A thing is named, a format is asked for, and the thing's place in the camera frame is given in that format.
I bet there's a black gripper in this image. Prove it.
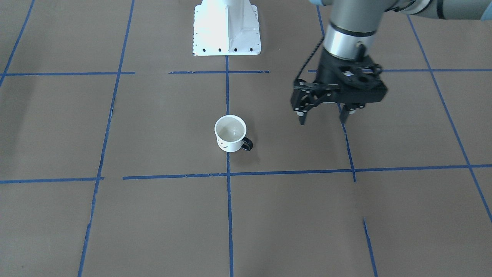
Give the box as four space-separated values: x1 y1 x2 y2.
298 50 388 125

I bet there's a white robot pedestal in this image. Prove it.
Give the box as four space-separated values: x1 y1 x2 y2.
192 0 262 56

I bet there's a white mug black handle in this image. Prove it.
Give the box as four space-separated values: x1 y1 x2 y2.
214 115 253 153

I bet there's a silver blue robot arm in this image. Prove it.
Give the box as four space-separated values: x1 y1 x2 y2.
290 0 491 125

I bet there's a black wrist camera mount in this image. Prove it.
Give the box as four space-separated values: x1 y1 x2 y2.
290 79 323 112

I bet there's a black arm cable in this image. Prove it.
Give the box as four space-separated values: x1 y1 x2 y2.
294 37 325 83

